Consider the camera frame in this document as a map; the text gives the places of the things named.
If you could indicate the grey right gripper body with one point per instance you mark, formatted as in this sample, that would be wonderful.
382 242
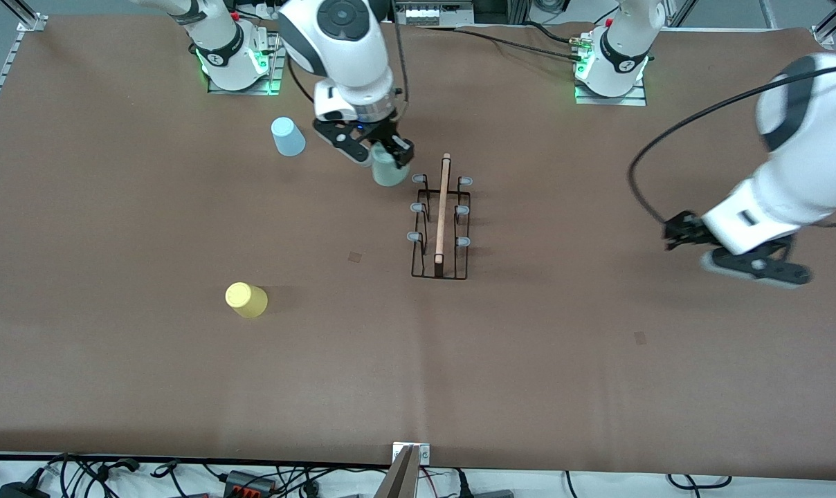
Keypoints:
385 136

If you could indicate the mint green plastic cup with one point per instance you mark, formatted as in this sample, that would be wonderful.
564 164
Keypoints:
390 174

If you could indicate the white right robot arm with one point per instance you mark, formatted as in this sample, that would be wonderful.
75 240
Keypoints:
335 55

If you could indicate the light blue plastic cup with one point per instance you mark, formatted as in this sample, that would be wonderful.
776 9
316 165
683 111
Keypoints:
288 138

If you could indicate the yellow plastic cup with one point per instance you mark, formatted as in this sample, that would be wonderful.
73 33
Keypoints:
246 299

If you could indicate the white power strip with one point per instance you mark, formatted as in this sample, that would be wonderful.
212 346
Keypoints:
432 14

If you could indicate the brown table cover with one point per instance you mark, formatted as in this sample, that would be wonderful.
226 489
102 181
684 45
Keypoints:
459 360

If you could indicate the aluminium corner profile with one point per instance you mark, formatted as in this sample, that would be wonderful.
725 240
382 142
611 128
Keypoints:
830 31

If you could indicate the black plug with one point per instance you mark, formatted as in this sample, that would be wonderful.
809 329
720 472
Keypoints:
461 484

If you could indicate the orange black connector block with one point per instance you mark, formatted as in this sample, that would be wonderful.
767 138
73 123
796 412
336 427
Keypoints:
248 484

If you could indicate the black power adapter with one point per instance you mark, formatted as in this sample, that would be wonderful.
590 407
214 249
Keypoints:
20 491

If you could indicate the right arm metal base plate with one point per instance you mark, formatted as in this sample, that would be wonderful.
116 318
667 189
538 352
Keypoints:
245 90

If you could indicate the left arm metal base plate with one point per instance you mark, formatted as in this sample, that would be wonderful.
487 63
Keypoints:
612 101

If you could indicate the small aluminium bracket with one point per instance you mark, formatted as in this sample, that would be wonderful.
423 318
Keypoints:
423 454

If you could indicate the grey camera pole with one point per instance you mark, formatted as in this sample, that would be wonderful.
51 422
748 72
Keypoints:
398 481

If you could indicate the aluminium edge rail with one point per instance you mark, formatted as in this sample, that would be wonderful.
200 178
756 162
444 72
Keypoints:
1 83

